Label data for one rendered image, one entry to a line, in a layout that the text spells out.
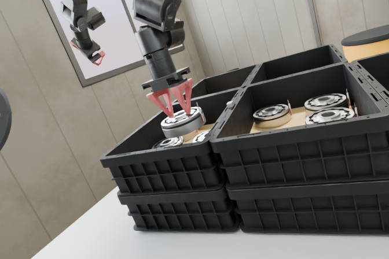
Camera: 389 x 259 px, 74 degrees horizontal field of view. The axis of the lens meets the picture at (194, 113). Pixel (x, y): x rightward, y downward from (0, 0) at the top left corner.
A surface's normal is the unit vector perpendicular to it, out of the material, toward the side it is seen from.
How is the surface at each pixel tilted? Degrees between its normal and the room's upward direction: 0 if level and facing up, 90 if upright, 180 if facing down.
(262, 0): 90
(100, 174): 90
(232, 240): 0
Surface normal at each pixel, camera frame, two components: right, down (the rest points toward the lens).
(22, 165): 0.81, -0.13
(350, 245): -0.32, -0.91
